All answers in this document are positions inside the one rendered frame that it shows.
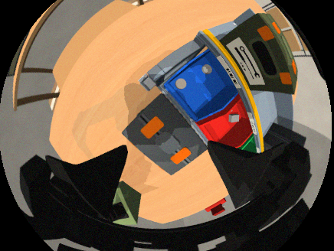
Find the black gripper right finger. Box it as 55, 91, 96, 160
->
207, 140, 285, 209

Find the red open bin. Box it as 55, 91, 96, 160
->
195, 94, 253, 148

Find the yellow flat bar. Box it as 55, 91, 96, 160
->
203, 29, 264, 152

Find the green open bin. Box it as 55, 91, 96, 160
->
238, 133, 257, 153

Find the grey metal bin rack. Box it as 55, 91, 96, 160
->
138, 8, 293, 153

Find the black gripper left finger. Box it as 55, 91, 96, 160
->
45, 145, 128, 220

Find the blue bin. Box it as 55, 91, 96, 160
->
164, 49, 238, 122

